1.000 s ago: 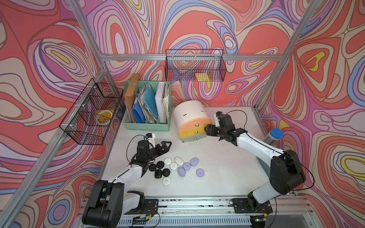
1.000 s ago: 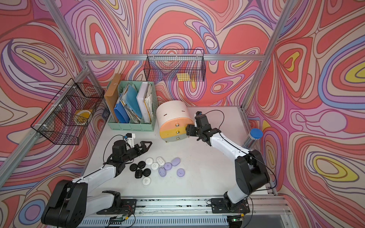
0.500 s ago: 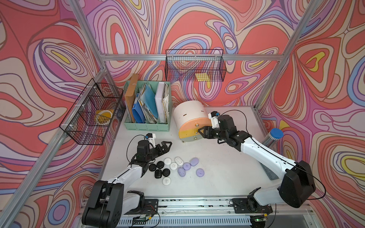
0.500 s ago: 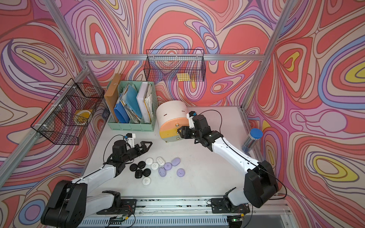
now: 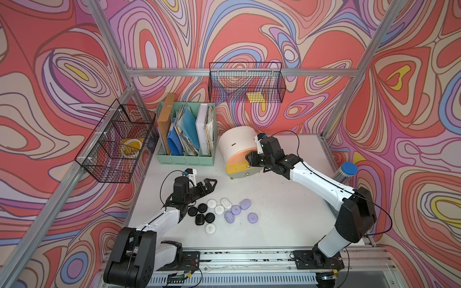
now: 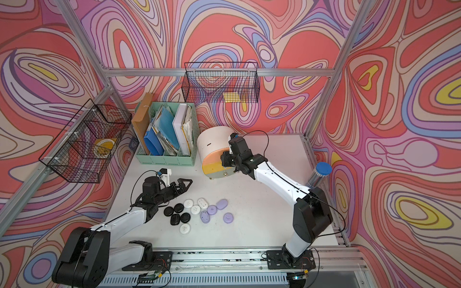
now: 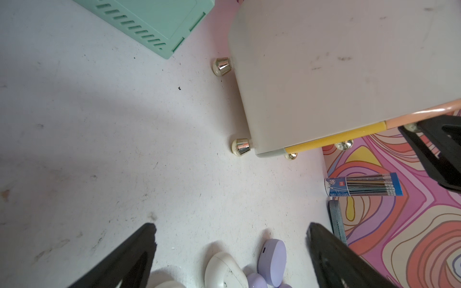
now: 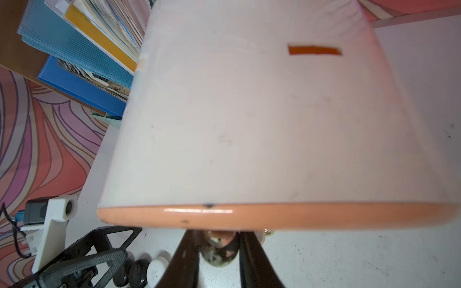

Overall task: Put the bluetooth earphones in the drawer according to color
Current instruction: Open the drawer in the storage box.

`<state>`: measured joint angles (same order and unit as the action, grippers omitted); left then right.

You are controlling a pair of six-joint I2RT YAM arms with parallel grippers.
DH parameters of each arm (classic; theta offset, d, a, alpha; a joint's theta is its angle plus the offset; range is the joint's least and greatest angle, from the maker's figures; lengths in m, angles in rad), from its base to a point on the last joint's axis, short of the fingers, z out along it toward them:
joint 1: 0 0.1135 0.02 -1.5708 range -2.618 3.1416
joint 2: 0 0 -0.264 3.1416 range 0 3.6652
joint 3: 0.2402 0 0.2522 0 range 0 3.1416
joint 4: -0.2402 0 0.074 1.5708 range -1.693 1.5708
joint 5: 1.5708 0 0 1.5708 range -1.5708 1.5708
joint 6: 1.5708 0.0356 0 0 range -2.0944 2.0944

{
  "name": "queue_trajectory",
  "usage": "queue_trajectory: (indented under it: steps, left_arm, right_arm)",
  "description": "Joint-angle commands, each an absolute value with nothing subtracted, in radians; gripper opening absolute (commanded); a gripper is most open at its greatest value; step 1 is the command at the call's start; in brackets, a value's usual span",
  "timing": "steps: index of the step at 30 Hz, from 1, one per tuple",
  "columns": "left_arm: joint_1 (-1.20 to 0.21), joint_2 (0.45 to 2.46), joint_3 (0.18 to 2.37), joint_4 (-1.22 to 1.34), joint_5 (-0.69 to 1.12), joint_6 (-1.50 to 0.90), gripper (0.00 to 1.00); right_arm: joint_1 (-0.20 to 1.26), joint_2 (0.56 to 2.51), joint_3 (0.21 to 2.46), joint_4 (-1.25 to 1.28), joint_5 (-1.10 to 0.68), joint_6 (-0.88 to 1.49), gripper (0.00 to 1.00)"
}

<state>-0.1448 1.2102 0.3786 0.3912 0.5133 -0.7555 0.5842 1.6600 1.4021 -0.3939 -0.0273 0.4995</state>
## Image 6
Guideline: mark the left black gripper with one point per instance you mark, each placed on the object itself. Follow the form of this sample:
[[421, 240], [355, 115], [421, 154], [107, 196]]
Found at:
[[176, 193]]

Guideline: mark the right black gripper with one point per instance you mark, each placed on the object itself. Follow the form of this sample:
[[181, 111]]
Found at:
[[225, 159]]

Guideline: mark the orange top drawer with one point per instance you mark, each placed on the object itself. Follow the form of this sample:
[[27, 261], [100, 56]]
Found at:
[[214, 156]]

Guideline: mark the white three-drawer cabinet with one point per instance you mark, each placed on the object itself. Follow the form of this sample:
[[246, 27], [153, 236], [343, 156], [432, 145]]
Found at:
[[212, 143]]

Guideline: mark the yellow drawer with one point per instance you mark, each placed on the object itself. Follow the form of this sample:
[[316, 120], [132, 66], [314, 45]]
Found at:
[[215, 167]]

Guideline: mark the white oblong earphone case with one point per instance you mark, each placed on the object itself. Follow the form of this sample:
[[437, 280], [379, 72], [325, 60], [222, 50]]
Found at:
[[202, 203]]

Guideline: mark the purple oblong earphone case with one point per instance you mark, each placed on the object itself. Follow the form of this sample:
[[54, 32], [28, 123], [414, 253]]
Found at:
[[222, 204], [204, 217]]

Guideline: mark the purple round earphone case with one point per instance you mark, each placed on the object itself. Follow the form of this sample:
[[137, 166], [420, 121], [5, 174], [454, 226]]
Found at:
[[228, 218], [212, 210]]

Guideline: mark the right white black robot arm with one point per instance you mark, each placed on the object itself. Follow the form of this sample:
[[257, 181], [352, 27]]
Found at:
[[311, 211]]

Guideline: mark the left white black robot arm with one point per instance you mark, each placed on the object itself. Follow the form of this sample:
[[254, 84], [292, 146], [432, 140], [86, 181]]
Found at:
[[88, 255]]

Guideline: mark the green bottom drawer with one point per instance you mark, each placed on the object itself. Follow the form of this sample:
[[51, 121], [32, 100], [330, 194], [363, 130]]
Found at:
[[219, 175]]

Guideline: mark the black earphone case upper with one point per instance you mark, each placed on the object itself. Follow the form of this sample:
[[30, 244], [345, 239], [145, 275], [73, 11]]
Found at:
[[178, 208]]

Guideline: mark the black earphone case far left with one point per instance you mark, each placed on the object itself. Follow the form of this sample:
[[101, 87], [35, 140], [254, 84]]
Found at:
[[168, 211]]

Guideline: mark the white round earphone case upper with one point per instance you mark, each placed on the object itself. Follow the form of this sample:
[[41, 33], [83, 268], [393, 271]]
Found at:
[[188, 203]]

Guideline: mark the black oblong earphone case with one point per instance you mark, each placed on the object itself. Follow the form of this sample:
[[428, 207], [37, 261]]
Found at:
[[175, 219]]

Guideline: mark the black earphone case right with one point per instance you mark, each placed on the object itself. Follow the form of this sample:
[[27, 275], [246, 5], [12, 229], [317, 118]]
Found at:
[[185, 217]]

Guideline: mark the green file organizer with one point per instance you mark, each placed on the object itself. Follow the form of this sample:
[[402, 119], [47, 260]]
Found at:
[[172, 157]]

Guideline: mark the white round earphone case lower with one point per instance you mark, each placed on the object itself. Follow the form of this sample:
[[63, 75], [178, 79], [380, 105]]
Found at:
[[185, 229]]

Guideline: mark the blue folder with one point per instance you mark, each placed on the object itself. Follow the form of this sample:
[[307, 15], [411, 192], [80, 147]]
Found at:
[[152, 143]]

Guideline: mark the yellow sticky note pad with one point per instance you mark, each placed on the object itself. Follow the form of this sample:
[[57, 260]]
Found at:
[[231, 97]]

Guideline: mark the white binder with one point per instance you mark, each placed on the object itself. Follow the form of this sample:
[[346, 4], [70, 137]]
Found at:
[[178, 122]]

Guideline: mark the teal folder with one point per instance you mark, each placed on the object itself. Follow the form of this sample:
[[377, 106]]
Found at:
[[163, 124]]

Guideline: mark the brown folder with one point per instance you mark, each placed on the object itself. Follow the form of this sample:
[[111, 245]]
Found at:
[[141, 120]]

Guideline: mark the yellow tape roll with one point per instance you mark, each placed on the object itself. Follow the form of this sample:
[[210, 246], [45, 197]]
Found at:
[[103, 147]]

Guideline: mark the blue-capped clear tube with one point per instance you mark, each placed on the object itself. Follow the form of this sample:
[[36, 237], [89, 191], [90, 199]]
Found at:
[[321, 171]]

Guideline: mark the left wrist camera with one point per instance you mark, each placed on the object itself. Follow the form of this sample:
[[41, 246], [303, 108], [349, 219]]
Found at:
[[164, 174]]

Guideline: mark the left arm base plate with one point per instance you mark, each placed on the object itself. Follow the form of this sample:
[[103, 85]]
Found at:
[[155, 261]]

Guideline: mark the rear black wire basket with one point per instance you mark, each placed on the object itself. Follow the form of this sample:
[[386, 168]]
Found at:
[[205, 82]]

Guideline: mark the black wire basket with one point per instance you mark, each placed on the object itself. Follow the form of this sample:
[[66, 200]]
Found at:
[[70, 155], [205, 82]]

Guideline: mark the left black wire basket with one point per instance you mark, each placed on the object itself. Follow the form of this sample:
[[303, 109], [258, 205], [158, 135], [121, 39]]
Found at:
[[70, 155]]

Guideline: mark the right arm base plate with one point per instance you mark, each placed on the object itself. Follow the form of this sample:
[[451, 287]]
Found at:
[[283, 260]]

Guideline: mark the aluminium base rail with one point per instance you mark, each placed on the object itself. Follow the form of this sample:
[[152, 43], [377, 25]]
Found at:
[[244, 267]]

